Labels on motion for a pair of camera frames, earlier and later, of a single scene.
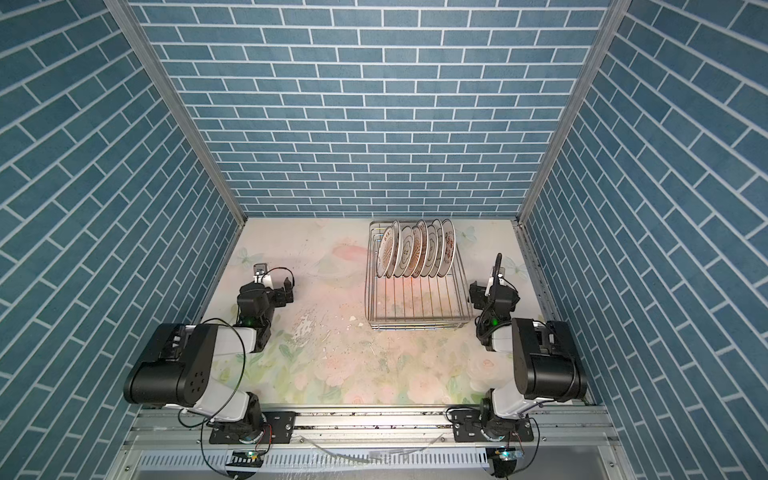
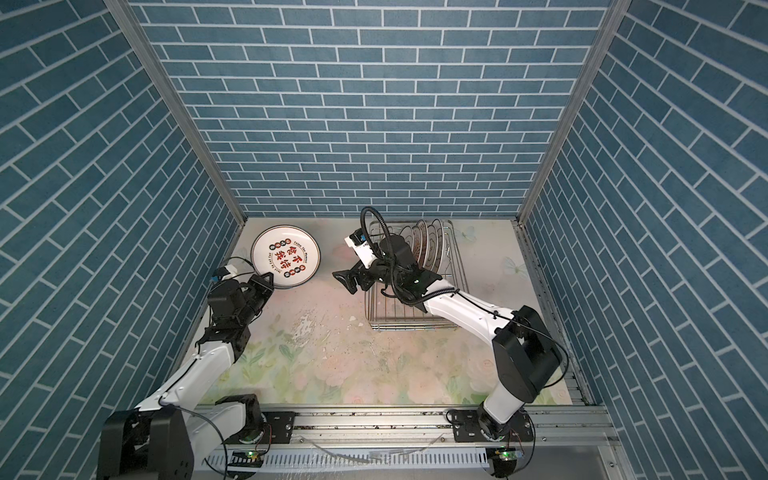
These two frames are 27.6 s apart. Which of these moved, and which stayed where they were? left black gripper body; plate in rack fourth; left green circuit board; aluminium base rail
Moved: left black gripper body
Stayed: plate in rack fourth; aluminium base rail; left green circuit board
